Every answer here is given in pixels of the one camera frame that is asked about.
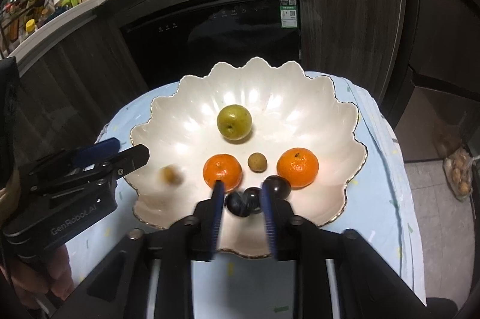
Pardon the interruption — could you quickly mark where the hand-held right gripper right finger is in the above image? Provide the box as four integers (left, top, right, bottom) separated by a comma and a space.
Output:
260, 181, 432, 319

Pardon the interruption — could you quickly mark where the black built-in dishwasher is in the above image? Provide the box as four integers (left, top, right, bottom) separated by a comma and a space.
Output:
119, 0, 302, 89

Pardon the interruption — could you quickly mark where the mandarin orange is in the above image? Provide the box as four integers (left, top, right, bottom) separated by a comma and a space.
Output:
277, 148, 319, 188
203, 153, 242, 192

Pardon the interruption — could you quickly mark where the brown longan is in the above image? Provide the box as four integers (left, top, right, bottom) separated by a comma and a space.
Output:
159, 164, 184, 186
247, 152, 268, 173

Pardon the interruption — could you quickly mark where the white scalloped bowl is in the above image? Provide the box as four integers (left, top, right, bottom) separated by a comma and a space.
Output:
129, 56, 369, 260

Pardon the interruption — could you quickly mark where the green jujube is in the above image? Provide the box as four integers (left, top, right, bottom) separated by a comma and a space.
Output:
217, 104, 253, 141

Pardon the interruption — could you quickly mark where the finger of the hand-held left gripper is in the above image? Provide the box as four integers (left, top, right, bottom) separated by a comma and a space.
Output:
28, 144, 151, 197
17, 138, 121, 188

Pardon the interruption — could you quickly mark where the dark refrigerator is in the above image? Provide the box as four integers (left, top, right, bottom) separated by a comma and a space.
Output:
390, 0, 480, 162

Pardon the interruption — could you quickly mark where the clear bag of produce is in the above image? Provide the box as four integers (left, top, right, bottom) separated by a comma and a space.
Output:
442, 147, 477, 203

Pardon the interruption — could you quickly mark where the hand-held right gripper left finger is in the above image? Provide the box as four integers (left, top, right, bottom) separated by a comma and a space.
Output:
49, 180, 226, 319

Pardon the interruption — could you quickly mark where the person's left hand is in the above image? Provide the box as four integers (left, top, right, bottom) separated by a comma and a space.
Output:
10, 243, 76, 310

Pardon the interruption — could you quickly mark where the dark wood cabinet panel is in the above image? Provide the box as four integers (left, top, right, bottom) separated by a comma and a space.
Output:
294, 0, 407, 106
17, 13, 151, 170

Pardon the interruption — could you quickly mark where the light blue tablecloth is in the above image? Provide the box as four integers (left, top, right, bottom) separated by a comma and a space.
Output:
62, 71, 428, 319

